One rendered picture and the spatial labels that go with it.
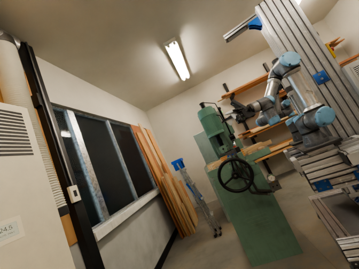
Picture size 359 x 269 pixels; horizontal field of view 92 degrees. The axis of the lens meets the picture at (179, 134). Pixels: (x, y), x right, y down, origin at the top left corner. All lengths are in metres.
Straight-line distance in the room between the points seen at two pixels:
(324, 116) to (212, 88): 3.35
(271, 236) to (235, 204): 0.38
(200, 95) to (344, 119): 3.23
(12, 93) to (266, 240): 2.30
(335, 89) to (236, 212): 1.25
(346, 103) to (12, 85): 2.41
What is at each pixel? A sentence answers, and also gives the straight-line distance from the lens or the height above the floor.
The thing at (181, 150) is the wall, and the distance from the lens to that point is 4.30.
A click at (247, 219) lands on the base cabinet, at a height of 0.38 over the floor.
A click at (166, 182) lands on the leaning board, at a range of 3.02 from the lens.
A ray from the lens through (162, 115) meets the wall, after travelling 4.51.
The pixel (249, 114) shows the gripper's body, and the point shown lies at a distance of 1.21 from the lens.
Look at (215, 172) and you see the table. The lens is 1.72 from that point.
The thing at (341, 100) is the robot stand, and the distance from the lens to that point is 1.74.
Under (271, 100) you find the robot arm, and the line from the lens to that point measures 1.28.
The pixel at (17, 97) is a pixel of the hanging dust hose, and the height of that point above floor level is 1.96.
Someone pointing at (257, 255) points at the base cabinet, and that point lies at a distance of 1.98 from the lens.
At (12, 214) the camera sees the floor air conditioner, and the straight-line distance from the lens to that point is 1.17.
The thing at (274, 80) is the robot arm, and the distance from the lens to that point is 1.49.
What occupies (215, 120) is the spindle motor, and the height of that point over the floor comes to 1.33.
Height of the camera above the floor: 1.07
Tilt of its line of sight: 9 degrees up
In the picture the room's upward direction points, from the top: 24 degrees counter-clockwise
